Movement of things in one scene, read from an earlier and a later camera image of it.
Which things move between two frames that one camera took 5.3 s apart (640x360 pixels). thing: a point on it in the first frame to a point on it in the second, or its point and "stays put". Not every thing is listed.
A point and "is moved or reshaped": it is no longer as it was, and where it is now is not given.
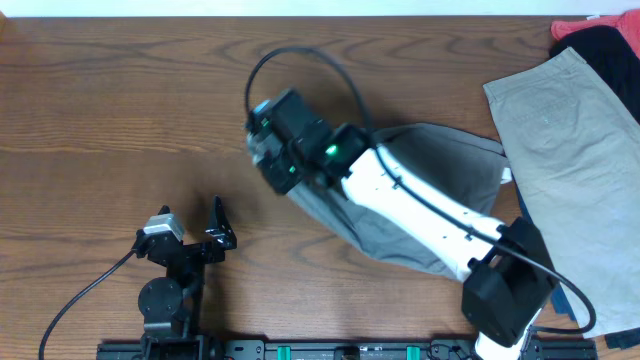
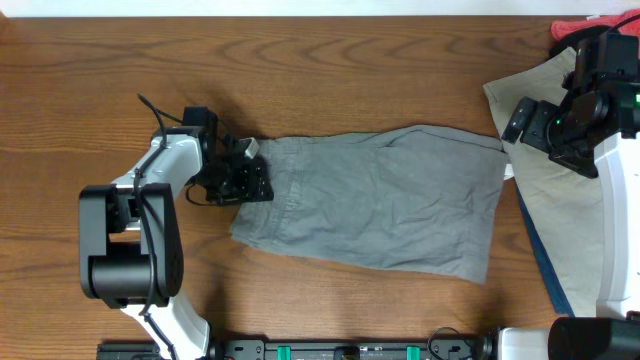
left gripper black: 223,237 to 248,189
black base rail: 206,348 stays put
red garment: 627,22 stays put
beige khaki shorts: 572,148 stays put
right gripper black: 282,179 to 545,114
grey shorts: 456,164 is moved or reshaped
